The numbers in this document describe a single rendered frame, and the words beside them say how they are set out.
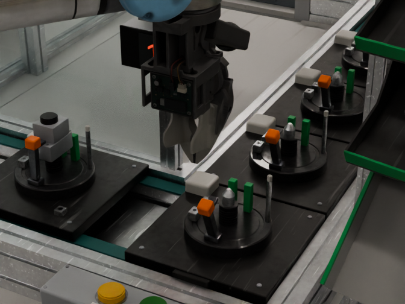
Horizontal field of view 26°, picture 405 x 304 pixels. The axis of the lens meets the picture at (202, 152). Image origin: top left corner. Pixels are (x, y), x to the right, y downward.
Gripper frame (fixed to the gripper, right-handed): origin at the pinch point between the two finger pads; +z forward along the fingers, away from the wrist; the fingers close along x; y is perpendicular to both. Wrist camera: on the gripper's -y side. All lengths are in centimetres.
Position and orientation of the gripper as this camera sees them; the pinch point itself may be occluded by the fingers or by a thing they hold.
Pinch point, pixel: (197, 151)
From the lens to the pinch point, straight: 109.7
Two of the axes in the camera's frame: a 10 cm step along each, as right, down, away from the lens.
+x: 8.9, 2.3, -4.0
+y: -4.6, 4.4, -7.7
